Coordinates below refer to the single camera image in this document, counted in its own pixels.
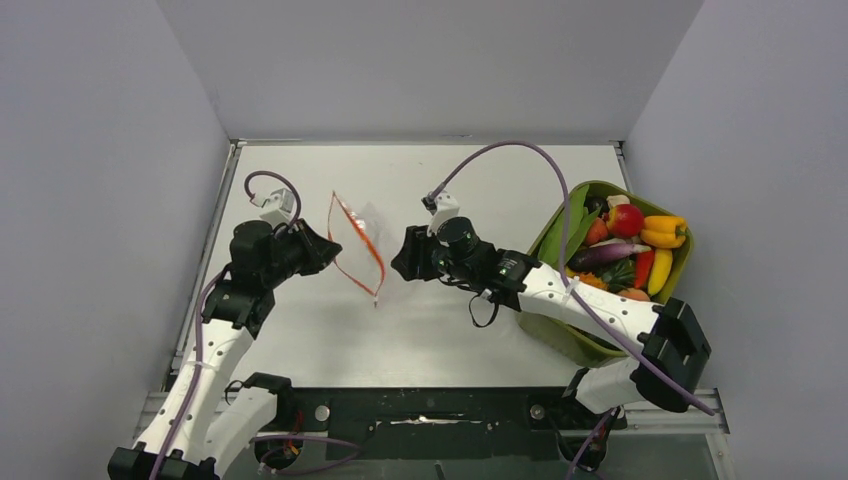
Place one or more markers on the orange bumpy fruit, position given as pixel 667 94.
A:
pixel 588 278

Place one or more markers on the orange yellow bell pepper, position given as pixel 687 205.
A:
pixel 664 232

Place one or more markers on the clear orange zip bag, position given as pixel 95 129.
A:
pixel 362 232

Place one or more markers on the red apple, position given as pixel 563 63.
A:
pixel 625 221

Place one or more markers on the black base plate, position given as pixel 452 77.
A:
pixel 436 423

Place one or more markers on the orange peach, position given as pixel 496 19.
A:
pixel 597 233

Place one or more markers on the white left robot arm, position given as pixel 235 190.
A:
pixel 188 438

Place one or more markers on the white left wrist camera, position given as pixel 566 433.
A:
pixel 278 208

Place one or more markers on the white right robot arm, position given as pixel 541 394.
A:
pixel 665 347

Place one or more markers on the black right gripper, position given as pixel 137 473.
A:
pixel 413 260

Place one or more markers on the peach near bin edge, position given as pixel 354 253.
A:
pixel 635 294

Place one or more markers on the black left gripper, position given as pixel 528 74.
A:
pixel 317 248

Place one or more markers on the purple eggplant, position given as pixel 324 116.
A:
pixel 599 256

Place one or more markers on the olive green plastic bin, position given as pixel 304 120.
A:
pixel 585 348

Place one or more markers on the red chili pepper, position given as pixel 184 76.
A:
pixel 642 268

